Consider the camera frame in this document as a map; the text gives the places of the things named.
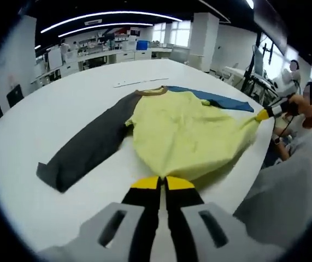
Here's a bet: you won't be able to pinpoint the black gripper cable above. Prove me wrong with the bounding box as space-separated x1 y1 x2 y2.
272 112 296 138

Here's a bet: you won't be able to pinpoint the person's right hand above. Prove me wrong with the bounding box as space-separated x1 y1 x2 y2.
288 94 312 117

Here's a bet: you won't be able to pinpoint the thin white strip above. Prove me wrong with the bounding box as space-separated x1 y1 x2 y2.
113 77 170 88

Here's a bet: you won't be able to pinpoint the yellow garment with dark sleeves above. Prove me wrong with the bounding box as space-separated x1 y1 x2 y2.
36 85 262 194

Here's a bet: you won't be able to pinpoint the long ceiling light strip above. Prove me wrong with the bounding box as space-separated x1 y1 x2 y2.
40 10 184 34
57 22 155 38

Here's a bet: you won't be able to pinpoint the white lab counters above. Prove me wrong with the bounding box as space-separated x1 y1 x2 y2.
31 43 173 88

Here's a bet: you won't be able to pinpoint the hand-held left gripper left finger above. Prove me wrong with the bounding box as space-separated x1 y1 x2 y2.
39 176 163 262

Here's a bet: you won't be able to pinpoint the bright window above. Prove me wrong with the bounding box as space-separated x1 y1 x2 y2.
152 21 192 46

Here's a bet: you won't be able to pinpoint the white side desk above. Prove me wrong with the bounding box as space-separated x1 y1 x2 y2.
222 64 277 94

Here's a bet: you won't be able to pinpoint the black chair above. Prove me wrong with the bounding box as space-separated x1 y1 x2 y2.
6 84 25 109

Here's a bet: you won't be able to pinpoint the dark hanging screen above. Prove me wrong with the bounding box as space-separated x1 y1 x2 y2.
255 0 290 56

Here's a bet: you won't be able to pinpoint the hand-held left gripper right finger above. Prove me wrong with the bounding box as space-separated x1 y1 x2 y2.
164 176 285 262

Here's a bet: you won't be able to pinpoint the monitor on black stand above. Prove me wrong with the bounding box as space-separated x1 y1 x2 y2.
252 40 274 75

